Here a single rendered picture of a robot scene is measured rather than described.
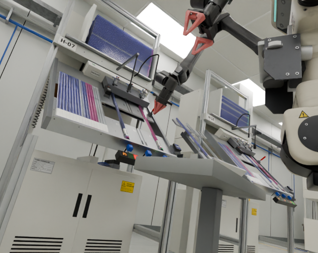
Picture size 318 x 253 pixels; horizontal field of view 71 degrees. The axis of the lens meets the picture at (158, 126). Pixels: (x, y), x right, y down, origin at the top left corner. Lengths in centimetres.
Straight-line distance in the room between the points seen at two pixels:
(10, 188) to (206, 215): 68
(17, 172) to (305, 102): 96
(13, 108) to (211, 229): 257
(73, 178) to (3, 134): 172
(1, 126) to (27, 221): 179
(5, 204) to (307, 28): 116
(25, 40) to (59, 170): 224
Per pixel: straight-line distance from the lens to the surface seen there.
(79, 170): 130
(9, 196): 95
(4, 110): 296
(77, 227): 135
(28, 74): 310
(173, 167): 57
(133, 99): 157
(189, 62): 120
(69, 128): 99
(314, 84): 78
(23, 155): 95
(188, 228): 147
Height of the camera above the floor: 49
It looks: 18 degrees up
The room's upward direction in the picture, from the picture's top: 10 degrees clockwise
